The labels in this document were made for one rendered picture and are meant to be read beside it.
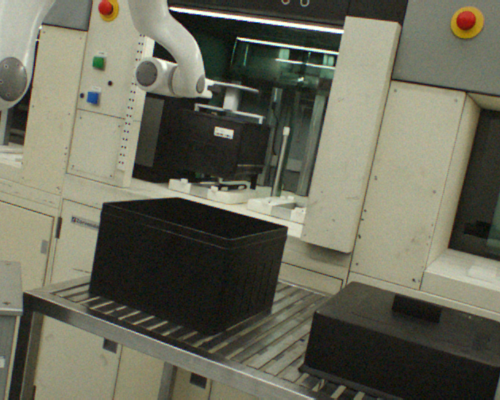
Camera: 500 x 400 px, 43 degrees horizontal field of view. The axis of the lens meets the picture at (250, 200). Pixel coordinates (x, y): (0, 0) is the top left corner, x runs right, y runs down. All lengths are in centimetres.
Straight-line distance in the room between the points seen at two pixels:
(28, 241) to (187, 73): 79
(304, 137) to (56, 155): 101
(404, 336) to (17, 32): 79
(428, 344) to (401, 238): 55
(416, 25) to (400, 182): 36
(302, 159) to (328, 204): 97
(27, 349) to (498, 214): 131
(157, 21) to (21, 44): 46
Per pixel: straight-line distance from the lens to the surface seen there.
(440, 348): 101
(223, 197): 188
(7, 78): 111
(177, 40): 154
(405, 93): 152
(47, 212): 200
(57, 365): 206
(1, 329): 115
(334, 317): 102
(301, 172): 247
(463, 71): 150
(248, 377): 100
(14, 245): 209
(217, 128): 190
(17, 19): 118
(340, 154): 150
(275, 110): 251
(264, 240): 121
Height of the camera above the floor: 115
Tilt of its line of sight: 8 degrees down
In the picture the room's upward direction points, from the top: 11 degrees clockwise
